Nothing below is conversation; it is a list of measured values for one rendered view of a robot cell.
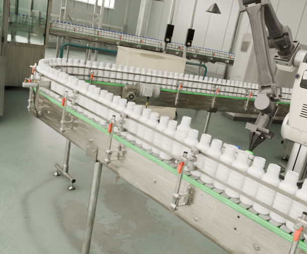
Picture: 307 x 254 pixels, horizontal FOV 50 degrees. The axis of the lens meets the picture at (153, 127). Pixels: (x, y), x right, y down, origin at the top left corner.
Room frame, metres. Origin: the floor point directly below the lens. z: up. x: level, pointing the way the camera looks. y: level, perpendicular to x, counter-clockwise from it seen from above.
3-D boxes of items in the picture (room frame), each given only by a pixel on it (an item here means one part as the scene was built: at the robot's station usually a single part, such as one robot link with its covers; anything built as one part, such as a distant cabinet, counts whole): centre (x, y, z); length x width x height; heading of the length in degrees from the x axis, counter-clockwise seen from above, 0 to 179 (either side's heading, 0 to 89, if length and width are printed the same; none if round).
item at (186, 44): (8.02, -0.42, 1.55); 0.17 x 0.15 x 0.42; 117
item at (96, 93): (1.75, 0.34, 1.08); 0.06 x 0.06 x 0.17
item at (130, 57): (5.98, 0.27, 0.59); 1.10 x 0.62 x 1.18; 117
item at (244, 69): (7.57, -1.94, 0.96); 0.82 x 0.50 x 1.91; 117
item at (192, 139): (1.26, -0.16, 1.08); 0.06 x 0.06 x 0.17
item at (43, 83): (2.06, 0.76, 0.96); 0.23 x 0.10 x 0.27; 135
